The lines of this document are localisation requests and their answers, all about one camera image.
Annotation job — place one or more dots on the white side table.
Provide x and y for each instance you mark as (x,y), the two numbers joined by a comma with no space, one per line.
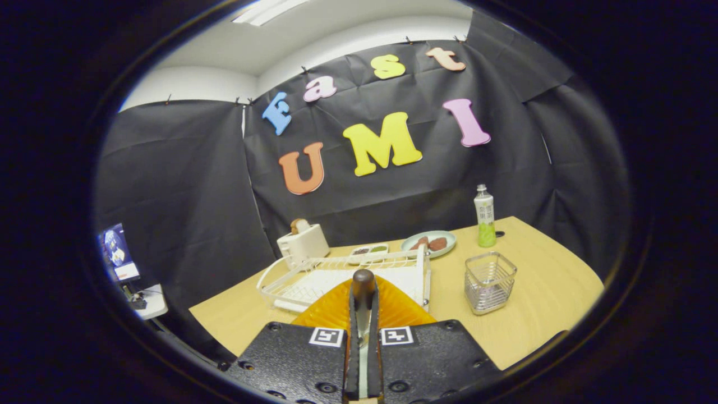
(154,300)

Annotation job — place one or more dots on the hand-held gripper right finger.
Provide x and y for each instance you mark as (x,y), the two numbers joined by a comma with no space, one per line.
(432,359)

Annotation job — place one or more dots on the white sauce dish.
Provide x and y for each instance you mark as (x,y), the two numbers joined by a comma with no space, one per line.
(367,253)

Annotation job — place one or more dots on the bread slice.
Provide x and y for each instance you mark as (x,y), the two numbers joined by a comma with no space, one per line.
(300,226)

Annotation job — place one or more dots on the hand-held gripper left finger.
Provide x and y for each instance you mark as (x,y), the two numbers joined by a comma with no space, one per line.
(297,359)

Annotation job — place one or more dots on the ceiling light panel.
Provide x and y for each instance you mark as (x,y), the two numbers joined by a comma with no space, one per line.
(269,10)

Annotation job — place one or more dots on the green drink bottle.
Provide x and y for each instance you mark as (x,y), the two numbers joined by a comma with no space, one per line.
(485,216)

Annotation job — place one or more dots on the computer monitor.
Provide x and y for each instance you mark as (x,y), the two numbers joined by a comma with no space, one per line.
(118,252)

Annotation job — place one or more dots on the white toaster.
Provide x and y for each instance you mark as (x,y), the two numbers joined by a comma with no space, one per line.
(305,247)

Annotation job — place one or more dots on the pale green plate with meat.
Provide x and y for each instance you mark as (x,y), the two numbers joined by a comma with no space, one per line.
(446,235)

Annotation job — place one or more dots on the red meat piece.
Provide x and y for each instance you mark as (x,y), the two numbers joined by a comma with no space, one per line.
(420,244)
(438,243)

